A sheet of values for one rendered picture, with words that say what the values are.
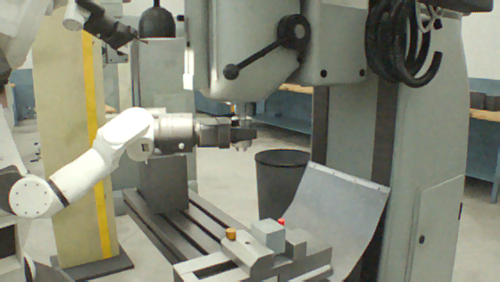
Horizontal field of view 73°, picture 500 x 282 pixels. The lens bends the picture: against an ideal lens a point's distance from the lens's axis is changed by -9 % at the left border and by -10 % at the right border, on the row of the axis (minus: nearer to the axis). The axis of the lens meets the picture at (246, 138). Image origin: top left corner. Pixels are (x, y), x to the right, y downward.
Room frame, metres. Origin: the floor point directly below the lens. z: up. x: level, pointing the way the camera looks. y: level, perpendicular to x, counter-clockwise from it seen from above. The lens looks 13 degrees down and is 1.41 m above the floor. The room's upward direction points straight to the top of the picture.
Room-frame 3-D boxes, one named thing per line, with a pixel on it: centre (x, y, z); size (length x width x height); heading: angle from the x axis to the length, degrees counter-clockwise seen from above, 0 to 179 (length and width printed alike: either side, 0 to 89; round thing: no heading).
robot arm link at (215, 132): (0.82, 0.10, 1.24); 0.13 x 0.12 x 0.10; 9
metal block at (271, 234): (0.74, -0.05, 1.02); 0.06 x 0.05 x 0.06; 32
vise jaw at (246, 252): (0.71, 0.00, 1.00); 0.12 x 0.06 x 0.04; 32
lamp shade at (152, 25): (0.73, 0.17, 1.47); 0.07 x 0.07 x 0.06
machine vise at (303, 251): (0.73, -0.02, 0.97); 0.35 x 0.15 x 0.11; 122
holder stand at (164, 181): (1.22, 0.29, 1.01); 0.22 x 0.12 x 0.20; 26
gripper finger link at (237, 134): (0.80, 0.01, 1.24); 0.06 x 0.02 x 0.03; 99
